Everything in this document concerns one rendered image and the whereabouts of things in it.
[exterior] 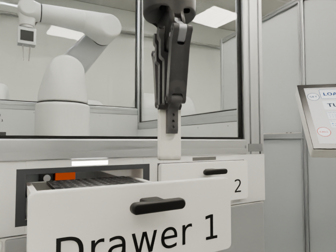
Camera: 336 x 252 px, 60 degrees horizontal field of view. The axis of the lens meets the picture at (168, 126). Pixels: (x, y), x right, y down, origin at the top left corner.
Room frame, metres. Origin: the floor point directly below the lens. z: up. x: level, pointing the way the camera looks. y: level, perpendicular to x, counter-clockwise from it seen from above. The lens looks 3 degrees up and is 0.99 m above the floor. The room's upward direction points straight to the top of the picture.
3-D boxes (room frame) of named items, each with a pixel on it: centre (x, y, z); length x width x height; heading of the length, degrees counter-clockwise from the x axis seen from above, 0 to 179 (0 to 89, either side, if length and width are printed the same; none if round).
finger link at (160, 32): (0.39, -0.01, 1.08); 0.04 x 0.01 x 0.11; 105
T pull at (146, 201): (0.38, 0.02, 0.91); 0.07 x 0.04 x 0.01; 120
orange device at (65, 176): (0.98, 0.37, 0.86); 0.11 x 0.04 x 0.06; 120
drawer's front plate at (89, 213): (0.40, 0.03, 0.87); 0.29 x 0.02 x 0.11; 120
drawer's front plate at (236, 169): (0.80, -0.11, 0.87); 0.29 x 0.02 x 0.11; 120
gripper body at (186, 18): (0.40, 0.00, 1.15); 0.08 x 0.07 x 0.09; 15
